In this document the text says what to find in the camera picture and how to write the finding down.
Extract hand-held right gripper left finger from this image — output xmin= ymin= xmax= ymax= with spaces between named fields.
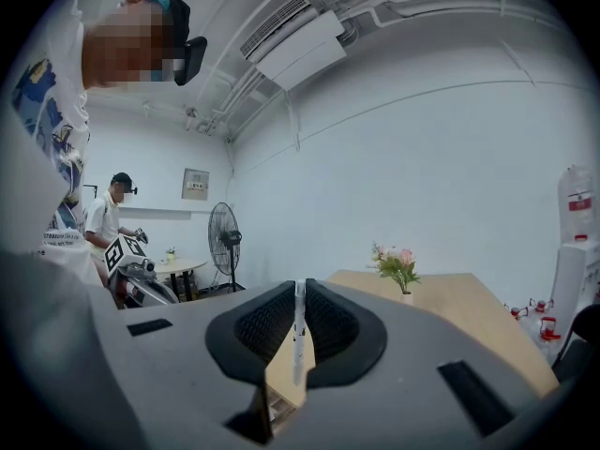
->
xmin=117 ymin=277 xmax=298 ymax=450

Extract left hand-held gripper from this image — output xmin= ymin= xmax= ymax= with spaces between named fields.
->
xmin=103 ymin=233 xmax=181 ymax=309

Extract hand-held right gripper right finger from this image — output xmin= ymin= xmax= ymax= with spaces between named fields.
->
xmin=279 ymin=277 xmax=560 ymax=450

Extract round white table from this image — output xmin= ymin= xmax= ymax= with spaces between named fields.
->
xmin=151 ymin=257 xmax=209 ymax=302

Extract artificial flower bouquet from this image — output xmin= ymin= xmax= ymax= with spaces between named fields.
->
xmin=366 ymin=240 xmax=423 ymax=296

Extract wooden table white legs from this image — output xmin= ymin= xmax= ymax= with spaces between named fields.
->
xmin=265 ymin=269 xmax=562 ymax=424

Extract white printed t-shirt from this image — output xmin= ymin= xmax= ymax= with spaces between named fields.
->
xmin=8 ymin=0 xmax=107 ymax=288

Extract black chair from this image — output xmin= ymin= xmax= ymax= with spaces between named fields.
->
xmin=551 ymin=303 xmax=600 ymax=384

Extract white water dispenser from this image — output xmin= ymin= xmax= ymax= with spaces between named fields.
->
xmin=547 ymin=239 xmax=600 ymax=319

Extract person's head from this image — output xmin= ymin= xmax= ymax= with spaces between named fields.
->
xmin=81 ymin=0 xmax=193 ymax=91

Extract white ceiling air conditioner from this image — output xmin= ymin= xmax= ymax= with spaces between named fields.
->
xmin=239 ymin=0 xmax=349 ymax=93

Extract black pedestal fan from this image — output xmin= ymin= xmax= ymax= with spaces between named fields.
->
xmin=206 ymin=201 xmax=247 ymax=295

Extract grey wall electrical panel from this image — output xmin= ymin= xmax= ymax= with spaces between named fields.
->
xmin=180 ymin=167 xmax=211 ymax=203

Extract black head-mounted camera rig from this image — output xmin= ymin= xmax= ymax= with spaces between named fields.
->
xmin=165 ymin=0 xmax=209 ymax=88

